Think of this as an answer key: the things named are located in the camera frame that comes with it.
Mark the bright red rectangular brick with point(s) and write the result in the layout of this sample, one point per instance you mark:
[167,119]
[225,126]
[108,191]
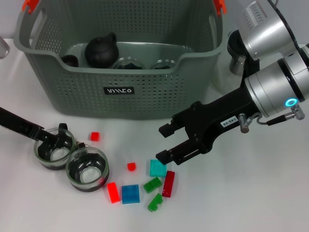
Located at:
[113,193]

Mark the glass teacup black sleeve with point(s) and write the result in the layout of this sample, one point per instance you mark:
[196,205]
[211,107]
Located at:
[87,174]
[128,64]
[164,65]
[55,157]

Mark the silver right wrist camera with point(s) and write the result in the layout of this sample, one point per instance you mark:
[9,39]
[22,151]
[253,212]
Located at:
[265,36]

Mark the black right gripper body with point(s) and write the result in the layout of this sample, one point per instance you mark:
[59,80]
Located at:
[217,116]

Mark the teal square brick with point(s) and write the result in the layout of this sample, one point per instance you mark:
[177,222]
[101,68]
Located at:
[158,170]

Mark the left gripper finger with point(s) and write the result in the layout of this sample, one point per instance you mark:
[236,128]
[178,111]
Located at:
[50,141]

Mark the blue square brick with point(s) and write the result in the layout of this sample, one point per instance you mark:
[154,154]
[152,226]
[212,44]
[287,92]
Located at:
[130,194]

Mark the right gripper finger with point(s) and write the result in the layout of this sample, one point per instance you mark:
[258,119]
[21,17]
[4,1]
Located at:
[167,130]
[164,156]

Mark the green L-shaped brick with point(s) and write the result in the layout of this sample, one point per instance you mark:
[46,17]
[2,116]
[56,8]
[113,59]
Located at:
[154,204]

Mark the small black clay cup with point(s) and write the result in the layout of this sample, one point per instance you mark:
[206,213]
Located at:
[69,60]

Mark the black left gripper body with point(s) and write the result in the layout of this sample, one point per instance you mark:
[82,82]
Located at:
[21,123]

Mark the black clay teapot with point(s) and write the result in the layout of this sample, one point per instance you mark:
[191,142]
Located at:
[101,52]

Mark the dark red long brick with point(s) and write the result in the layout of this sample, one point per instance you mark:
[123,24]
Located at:
[169,183]

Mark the green rectangular brick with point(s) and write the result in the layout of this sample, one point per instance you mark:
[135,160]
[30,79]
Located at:
[152,185]

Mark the grey perforated storage bin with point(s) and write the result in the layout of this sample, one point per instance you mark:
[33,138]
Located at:
[96,101]

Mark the small red cube brick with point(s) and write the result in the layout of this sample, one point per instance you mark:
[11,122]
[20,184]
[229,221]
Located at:
[94,136]
[131,167]

